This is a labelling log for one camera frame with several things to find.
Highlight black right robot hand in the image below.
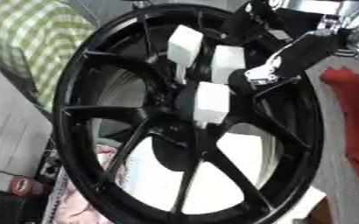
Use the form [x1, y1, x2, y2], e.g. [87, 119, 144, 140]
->
[221, 0, 351, 95]

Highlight black spoked wheel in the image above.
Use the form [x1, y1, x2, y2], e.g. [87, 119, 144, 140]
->
[51, 2, 327, 224]

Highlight white board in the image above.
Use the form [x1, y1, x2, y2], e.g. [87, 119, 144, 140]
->
[116, 130, 283, 215]

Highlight pink cloth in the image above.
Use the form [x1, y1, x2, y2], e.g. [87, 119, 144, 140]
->
[51, 143, 134, 224]

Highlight white perforated strip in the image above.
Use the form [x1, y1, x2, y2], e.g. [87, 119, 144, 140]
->
[39, 167, 69, 224]

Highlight white cardboard box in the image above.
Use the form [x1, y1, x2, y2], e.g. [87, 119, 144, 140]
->
[0, 60, 56, 193]

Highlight red round label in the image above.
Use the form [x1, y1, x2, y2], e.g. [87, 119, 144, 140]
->
[8, 175, 38, 197]

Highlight black bag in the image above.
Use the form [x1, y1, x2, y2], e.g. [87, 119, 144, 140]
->
[0, 187, 51, 224]

